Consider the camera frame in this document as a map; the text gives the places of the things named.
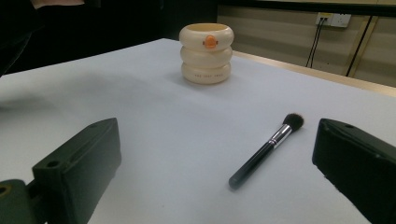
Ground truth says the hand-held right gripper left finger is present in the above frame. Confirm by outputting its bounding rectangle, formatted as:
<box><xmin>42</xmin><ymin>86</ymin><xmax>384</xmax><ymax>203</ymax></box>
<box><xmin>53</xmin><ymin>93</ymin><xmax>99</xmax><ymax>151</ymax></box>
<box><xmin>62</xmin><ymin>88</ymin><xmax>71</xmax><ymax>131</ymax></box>
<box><xmin>32</xmin><ymin>117</ymin><xmax>122</xmax><ymax>224</ymax></box>

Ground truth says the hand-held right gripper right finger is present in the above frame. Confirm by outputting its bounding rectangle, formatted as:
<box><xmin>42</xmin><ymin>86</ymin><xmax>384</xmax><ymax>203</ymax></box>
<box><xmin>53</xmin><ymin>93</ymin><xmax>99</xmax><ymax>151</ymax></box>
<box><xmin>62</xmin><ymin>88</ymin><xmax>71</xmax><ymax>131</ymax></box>
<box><xmin>312</xmin><ymin>118</ymin><xmax>396</xmax><ymax>224</ymax></box>

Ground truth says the black makeup brush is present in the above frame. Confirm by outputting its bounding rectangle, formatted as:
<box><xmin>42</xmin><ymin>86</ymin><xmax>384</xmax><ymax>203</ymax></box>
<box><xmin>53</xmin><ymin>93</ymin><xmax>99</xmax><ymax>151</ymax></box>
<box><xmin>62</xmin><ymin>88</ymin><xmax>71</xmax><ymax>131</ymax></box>
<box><xmin>228</xmin><ymin>112</ymin><xmax>305</xmax><ymax>190</ymax></box>

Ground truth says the cream ringed brush holder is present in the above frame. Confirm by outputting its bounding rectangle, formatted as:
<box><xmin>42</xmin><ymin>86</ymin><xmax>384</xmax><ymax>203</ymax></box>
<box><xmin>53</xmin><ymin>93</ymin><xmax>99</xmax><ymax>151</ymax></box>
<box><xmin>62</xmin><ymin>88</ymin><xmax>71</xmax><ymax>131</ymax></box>
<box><xmin>178</xmin><ymin>22</ymin><xmax>235</xmax><ymax>86</ymax></box>

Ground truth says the white table sheet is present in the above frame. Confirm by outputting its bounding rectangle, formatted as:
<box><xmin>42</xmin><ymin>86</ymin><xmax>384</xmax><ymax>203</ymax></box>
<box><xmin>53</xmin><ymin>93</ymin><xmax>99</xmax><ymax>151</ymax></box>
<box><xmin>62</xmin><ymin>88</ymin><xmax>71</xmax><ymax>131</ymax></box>
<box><xmin>0</xmin><ymin>37</ymin><xmax>396</xmax><ymax>224</ymax></box>

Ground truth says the black curtain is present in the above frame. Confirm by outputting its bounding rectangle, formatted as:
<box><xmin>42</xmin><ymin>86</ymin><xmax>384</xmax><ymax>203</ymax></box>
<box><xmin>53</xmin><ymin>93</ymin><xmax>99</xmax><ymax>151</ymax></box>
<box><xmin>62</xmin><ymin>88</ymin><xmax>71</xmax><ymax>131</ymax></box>
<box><xmin>0</xmin><ymin>0</ymin><xmax>219</xmax><ymax>77</ymax></box>

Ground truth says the long beige desk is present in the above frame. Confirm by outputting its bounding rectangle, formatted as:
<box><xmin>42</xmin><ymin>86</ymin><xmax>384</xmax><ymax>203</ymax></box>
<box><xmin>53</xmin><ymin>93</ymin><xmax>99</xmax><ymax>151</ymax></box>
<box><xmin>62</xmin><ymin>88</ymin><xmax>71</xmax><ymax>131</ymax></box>
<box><xmin>218</xmin><ymin>0</ymin><xmax>396</xmax><ymax>18</ymax></box>

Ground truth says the black wall cable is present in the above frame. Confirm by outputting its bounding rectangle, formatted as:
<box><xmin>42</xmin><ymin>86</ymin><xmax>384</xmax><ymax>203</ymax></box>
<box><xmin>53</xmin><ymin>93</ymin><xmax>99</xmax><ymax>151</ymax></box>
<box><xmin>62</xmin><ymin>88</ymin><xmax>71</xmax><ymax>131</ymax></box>
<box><xmin>309</xmin><ymin>18</ymin><xmax>325</xmax><ymax>69</ymax></box>
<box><xmin>305</xmin><ymin>18</ymin><xmax>322</xmax><ymax>68</ymax></box>

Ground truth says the white wall socket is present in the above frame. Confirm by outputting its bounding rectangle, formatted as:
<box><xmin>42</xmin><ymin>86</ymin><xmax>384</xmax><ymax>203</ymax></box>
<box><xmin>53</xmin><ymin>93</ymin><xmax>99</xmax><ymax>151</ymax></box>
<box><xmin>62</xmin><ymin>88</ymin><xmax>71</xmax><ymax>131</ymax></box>
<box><xmin>315</xmin><ymin>12</ymin><xmax>352</xmax><ymax>28</ymax></box>

